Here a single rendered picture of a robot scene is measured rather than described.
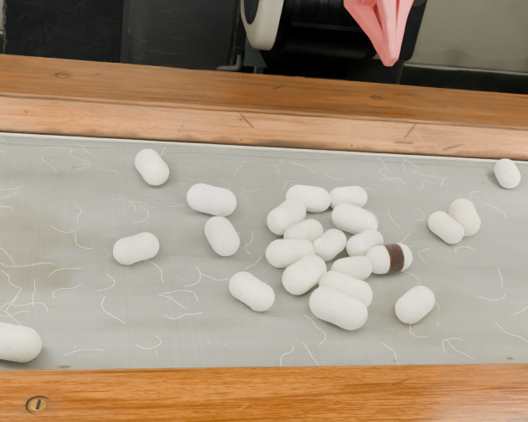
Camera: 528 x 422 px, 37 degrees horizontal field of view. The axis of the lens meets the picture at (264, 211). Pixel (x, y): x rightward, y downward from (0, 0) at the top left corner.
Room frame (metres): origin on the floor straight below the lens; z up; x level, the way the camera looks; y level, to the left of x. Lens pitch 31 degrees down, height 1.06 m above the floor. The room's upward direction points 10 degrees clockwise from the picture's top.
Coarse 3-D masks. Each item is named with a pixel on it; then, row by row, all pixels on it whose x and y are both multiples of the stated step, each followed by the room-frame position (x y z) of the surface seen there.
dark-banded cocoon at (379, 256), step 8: (376, 248) 0.47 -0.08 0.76; (384, 248) 0.47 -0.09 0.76; (408, 248) 0.48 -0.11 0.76; (368, 256) 0.47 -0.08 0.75; (376, 256) 0.46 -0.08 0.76; (384, 256) 0.46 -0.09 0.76; (408, 256) 0.47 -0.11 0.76; (376, 264) 0.46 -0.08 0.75; (384, 264) 0.46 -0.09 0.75; (408, 264) 0.47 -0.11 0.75; (376, 272) 0.46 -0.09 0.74; (384, 272) 0.46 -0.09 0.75
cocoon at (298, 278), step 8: (304, 256) 0.44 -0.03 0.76; (312, 256) 0.44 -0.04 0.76; (296, 264) 0.43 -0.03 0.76; (304, 264) 0.43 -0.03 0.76; (312, 264) 0.43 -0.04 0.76; (320, 264) 0.44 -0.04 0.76; (288, 272) 0.42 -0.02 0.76; (296, 272) 0.42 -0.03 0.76; (304, 272) 0.42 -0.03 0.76; (312, 272) 0.43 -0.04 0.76; (320, 272) 0.43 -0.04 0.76; (288, 280) 0.42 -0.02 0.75; (296, 280) 0.42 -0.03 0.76; (304, 280) 0.42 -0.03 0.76; (312, 280) 0.42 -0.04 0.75; (288, 288) 0.42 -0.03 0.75; (296, 288) 0.42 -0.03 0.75; (304, 288) 0.42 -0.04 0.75
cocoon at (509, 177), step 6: (498, 162) 0.66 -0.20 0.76; (504, 162) 0.65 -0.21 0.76; (510, 162) 0.65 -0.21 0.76; (498, 168) 0.65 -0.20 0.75; (504, 168) 0.64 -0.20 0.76; (510, 168) 0.64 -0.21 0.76; (516, 168) 0.64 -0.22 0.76; (498, 174) 0.64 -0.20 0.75; (504, 174) 0.64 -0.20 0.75; (510, 174) 0.63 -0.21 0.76; (516, 174) 0.64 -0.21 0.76; (498, 180) 0.64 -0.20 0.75; (504, 180) 0.63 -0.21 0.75; (510, 180) 0.63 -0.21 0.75; (516, 180) 0.63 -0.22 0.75; (504, 186) 0.64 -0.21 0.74; (510, 186) 0.63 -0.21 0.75
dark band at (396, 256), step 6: (384, 246) 0.47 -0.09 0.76; (390, 246) 0.47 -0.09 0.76; (396, 246) 0.47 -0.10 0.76; (390, 252) 0.47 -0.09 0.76; (396, 252) 0.47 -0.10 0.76; (402, 252) 0.47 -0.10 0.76; (390, 258) 0.46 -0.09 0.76; (396, 258) 0.47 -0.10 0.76; (402, 258) 0.47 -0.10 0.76; (390, 264) 0.46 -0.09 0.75; (396, 264) 0.46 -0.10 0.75; (402, 264) 0.47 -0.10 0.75; (390, 270) 0.46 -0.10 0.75; (396, 270) 0.47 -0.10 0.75
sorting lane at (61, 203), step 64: (0, 192) 0.48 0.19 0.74; (64, 192) 0.50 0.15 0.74; (128, 192) 0.51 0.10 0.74; (256, 192) 0.55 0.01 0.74; (384, 192) 0.59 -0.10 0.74; (448, 192) 0.61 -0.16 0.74; (512, 192) 0.63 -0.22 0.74; (0, 256) 0.41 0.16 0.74; (64, 256) 0.42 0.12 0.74; (192, 256) 0.45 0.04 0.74; (256, 256) 0.46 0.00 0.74; (448, 256) 0.51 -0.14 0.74; (512, 256) 0.52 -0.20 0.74; (0, 320) 0.35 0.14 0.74; (64, 320) 0.36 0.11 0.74; (128, 320) 0.37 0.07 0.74; (192, 320) 0.38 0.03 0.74; (256, 320) 0.39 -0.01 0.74; (320, 320) 0.40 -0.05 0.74; (384, 320) 0.41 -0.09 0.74; (448, 320) 0.43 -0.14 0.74; (512, 320) 0.44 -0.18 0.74
